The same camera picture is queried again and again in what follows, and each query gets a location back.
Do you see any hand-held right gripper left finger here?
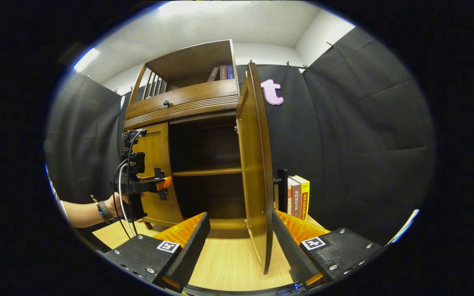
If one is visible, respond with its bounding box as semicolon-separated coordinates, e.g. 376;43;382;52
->
103;212;211;293

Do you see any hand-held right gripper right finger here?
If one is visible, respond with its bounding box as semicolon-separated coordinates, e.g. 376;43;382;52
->
271;210;386;288

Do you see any wooden shoe cabinet door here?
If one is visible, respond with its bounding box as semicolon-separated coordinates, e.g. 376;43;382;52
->
132;123;185;227
236;62;289;275

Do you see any wooden double-door shoe cabinet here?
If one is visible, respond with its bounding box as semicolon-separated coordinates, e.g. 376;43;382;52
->
123;39;250;239

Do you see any reddish brown paperback book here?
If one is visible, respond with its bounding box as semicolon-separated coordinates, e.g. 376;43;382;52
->
288;178;302;219

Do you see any black wristband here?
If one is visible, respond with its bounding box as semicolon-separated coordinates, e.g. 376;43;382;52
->
98;200;114;223

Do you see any yellow paperback book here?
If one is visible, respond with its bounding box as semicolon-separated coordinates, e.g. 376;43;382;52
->
290;175;310;221

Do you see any wooden inner shelf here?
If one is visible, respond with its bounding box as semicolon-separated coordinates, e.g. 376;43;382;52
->
172;166;242;177

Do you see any wooden drawer with black knob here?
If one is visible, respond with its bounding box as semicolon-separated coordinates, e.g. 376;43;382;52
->
125;79;239;120

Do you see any rectangular ceiling light panel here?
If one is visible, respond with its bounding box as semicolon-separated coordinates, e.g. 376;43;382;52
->
157;0;221;14
74;48;100;73

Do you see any black backdrop cloth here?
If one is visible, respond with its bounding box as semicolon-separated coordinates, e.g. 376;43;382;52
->
44;27;436;247

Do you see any black cable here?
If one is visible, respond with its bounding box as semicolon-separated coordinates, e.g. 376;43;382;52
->
112;130;148;240

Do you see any white cable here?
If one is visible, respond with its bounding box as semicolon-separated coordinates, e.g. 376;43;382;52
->
117;162;134;238

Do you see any beaded bracelet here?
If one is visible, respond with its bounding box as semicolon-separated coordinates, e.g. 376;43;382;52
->
91;195;108;225

